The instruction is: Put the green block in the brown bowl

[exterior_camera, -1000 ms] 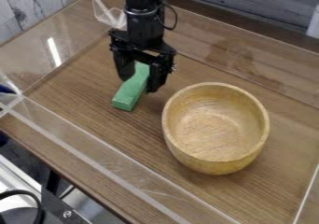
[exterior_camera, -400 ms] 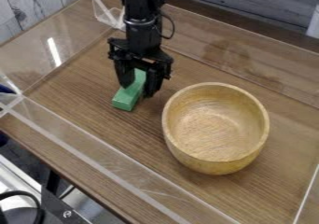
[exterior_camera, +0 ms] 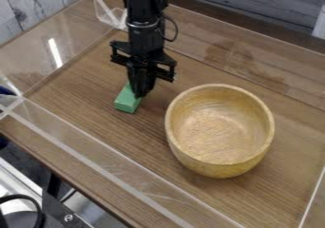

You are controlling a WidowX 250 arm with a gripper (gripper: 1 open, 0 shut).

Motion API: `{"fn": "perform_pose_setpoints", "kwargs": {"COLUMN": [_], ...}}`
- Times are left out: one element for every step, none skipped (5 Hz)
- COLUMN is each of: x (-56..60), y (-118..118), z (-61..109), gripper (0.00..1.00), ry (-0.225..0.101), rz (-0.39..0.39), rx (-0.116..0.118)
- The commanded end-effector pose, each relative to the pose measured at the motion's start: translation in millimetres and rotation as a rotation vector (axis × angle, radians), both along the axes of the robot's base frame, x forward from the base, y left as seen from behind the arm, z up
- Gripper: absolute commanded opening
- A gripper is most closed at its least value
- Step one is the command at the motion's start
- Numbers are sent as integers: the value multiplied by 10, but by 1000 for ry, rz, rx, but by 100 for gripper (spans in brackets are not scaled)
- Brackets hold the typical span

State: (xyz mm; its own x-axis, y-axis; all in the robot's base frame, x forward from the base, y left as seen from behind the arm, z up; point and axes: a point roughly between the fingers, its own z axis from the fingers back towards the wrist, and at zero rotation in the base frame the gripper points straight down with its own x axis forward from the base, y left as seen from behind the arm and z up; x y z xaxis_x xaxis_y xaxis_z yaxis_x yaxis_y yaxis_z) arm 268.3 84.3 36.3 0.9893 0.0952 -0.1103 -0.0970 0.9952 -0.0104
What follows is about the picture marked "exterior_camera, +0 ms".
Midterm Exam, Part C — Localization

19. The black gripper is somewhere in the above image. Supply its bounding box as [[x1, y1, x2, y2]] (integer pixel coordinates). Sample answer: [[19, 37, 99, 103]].
[[111, 22, 177, 97]]

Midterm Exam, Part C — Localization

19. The green rectangular block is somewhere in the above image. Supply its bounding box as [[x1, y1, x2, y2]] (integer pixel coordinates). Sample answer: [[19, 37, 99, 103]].
[[114, 84, 141, 114]]

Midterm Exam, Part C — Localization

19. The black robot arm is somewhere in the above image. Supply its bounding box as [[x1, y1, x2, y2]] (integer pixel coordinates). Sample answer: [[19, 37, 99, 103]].
[[111, 0, 177, 98]]

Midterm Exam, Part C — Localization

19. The light wooden bowl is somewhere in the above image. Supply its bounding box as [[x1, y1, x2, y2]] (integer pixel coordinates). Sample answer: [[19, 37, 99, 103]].
[[165, 84, 276, 179]]

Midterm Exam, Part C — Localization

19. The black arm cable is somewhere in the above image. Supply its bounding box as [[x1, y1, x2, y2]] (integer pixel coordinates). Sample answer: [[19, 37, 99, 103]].
[[159, 12, 181, 44]]

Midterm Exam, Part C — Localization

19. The clear acrylic tray enclosure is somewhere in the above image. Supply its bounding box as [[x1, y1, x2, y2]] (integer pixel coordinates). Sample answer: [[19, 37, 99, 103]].
[[0, 0, 325, 228]]

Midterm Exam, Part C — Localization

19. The black metal clamp bracket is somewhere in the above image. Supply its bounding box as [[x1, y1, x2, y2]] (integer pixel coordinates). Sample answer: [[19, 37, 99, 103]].
[[42, 192, 94, 228]]

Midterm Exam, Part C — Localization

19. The black cable loop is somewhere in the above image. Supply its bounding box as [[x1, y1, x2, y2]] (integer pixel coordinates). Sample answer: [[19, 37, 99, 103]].
[[0, 193, 47, 228]]

